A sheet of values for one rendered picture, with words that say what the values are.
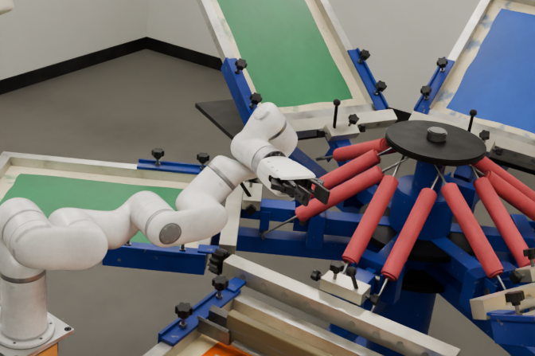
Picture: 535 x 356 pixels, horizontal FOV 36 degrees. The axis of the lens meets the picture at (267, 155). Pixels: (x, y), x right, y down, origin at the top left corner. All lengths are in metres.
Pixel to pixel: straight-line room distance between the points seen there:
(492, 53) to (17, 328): 2.35
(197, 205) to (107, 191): 1.03
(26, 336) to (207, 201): 0.48
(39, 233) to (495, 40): 2.41
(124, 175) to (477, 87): 1.45
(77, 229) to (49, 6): 4.92
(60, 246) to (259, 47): 1.78
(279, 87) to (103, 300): 1.41
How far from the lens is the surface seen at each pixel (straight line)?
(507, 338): 2.03
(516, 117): 3.30
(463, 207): 2.41
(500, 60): 3.50
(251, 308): 2.22
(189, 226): 1.78
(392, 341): 2.13
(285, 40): 3.33
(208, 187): 1.86
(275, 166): 1.77
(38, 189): 2.85
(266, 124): 1.87
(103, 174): 2.94
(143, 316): 3.84
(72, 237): 1.66
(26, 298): 1.78
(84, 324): 3.80
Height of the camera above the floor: 2.26
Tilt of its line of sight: 24 degrees down
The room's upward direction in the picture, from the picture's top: 6 degrees clockwise
